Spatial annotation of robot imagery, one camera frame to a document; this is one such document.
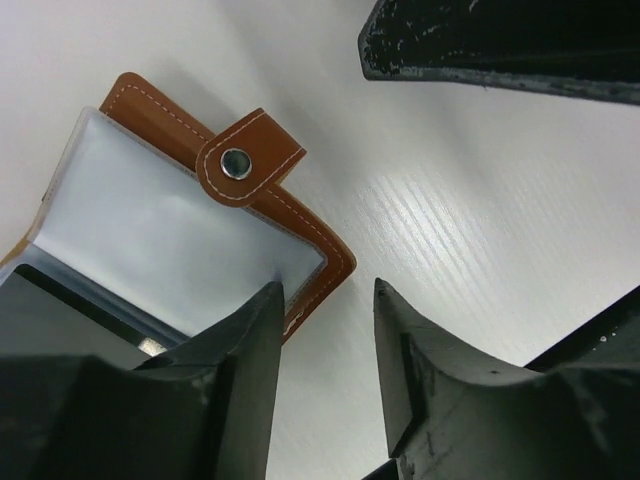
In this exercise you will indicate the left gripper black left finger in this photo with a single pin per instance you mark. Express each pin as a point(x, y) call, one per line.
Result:
point(236, 365)

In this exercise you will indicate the dark grey credit card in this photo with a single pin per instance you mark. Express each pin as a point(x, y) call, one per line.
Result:
point(40, 316)

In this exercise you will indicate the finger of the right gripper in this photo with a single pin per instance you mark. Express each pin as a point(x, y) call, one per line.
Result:
point(581, 49)

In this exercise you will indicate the brown leather card holder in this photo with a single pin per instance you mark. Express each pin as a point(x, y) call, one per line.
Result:
point(174, 226)

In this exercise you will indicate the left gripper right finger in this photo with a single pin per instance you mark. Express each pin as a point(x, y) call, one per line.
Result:
point(413, 353)

